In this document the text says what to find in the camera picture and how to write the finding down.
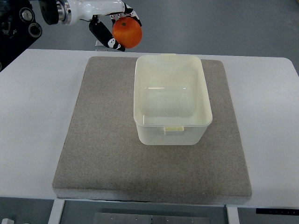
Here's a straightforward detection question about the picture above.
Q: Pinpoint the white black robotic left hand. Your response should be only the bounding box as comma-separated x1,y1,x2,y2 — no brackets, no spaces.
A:
54,0,142,51

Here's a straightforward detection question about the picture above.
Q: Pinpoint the orange fruit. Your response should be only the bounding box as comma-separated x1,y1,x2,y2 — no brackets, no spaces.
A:
112,17,142,49

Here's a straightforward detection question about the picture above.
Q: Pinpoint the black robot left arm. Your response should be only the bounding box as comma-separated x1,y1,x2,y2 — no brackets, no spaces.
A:
0,0,43,70

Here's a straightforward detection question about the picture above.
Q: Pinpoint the white plastic box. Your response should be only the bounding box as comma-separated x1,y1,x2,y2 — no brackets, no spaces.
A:
134,54,213,145

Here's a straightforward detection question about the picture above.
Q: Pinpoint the small clear square object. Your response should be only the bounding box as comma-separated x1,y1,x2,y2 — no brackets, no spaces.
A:
95,40,107,51

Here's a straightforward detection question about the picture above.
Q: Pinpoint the grey felt mat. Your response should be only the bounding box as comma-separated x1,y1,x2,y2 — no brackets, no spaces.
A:
52,56,252,204

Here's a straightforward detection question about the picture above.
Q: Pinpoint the white table leg left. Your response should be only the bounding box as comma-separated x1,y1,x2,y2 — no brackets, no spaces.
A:
48,199,65,224

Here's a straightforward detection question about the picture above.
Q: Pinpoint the white table leg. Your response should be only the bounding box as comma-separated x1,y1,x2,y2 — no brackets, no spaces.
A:
227,206,240,224
48,199,65,224

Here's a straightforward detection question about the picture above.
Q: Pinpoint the small white block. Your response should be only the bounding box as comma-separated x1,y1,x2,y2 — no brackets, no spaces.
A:
1,218,14,224

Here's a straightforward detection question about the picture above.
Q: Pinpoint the white table leg right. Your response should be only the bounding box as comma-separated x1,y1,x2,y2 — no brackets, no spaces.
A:
227,206,240,224

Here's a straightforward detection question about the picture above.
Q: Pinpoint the black bar bottom right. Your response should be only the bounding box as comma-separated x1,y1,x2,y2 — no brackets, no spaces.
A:
256,208,299,216

